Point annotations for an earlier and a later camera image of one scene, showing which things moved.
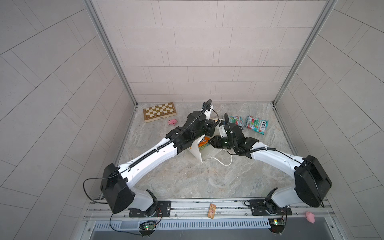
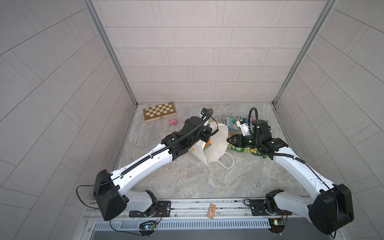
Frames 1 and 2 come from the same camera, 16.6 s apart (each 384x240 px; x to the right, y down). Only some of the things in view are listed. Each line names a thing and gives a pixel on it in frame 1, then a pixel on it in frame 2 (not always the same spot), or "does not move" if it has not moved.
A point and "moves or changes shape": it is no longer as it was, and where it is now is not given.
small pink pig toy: [172, 121] does not move
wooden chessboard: [157, 112] does not move
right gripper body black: [225, 142] to [248, 141]
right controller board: [277, 225] does not move
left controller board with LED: [147, 228] does not move
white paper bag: [219, 155] moves or changes shape
